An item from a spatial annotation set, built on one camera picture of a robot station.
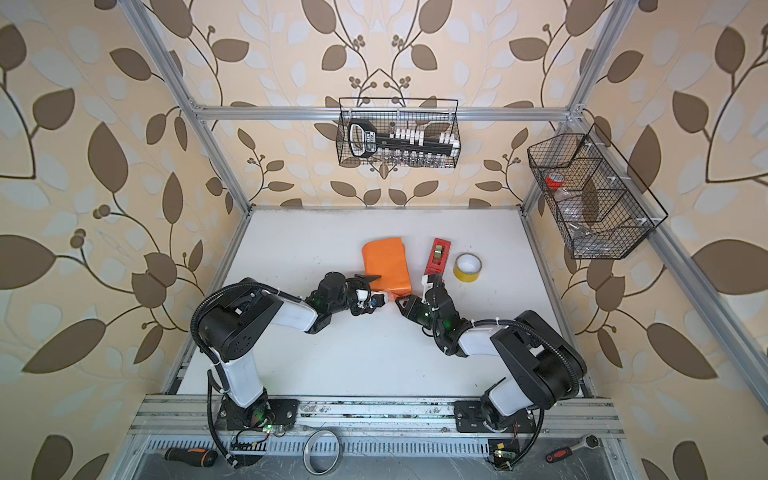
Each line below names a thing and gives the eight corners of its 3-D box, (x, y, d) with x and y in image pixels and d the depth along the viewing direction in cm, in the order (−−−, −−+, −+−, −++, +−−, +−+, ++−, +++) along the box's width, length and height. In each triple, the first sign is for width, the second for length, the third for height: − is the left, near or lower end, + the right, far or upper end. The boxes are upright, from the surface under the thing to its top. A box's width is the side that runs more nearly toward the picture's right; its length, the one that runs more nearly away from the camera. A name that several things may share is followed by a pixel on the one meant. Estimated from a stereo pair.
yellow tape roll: (455, 282, 101) (456, 276, 98) (451, 258, 108) (453, 252, 105) (482, 282, 101) (485, 276, 98) (477, 258, 108) (479, 252, 105)
